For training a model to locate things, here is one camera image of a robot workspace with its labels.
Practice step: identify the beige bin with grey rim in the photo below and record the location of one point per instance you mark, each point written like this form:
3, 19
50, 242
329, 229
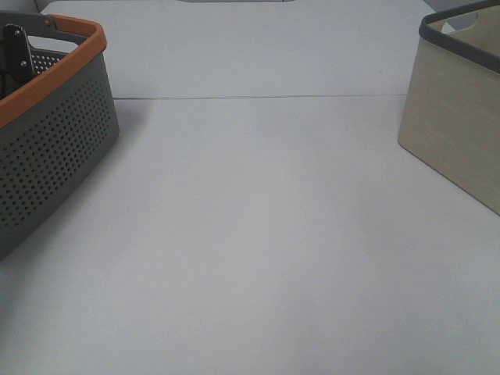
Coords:
451, 115

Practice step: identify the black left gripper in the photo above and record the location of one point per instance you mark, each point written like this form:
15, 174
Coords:
16, 60

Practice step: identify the grey perforated basket orange rim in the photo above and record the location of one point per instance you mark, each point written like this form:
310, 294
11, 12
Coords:
56, 128

